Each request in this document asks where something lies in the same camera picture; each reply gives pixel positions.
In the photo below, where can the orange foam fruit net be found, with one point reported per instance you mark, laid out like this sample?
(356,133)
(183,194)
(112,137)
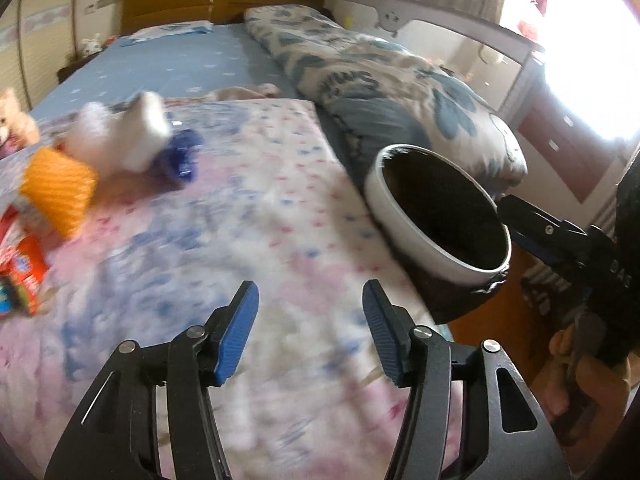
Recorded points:
(60,192)

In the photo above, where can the pink and blue patterned blanket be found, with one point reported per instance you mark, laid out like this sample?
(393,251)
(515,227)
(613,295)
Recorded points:
(250,220)

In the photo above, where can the wooden dresser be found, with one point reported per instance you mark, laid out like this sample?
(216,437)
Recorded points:
(565,135)

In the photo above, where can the red snack packet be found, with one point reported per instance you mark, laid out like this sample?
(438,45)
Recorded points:
(22,270)

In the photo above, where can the bed with blue sheet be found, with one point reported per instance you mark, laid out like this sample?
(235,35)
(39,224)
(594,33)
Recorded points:
(190,67)

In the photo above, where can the small white plush toy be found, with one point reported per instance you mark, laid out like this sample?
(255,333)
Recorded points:
(91,46)

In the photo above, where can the grey crib rail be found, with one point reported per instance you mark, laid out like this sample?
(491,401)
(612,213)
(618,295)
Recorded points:
(450,25)

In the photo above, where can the blue and white pillow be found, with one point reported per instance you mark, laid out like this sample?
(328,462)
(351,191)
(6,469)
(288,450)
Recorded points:
(170,31)

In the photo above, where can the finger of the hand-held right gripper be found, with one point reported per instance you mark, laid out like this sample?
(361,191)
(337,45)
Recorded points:
(537,222)

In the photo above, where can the white bin with black bag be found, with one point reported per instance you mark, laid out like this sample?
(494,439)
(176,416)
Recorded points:
(440,220)

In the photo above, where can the blue cloth item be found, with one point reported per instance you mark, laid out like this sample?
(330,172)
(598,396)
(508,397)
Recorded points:
(180,157)

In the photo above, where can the beige sliding door wardrobe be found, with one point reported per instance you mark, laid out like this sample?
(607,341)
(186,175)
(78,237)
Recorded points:
(35,35)

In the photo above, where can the beige teddy bear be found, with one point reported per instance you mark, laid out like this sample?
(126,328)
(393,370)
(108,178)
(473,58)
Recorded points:
(15,122)

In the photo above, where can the pink crumpled cloth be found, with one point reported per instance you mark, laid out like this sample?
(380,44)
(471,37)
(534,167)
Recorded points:
(245,92)

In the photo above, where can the person's right hand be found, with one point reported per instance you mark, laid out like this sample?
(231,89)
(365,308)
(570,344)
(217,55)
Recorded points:
(600,395)

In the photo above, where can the blue floral duvet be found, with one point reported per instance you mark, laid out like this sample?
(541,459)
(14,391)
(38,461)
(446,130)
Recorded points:
(390,85)

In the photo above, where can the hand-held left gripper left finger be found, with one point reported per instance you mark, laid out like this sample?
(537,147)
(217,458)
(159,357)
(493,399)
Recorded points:
(235,340)

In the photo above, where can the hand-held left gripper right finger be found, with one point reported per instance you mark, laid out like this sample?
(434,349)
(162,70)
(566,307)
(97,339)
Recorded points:
(385,335)

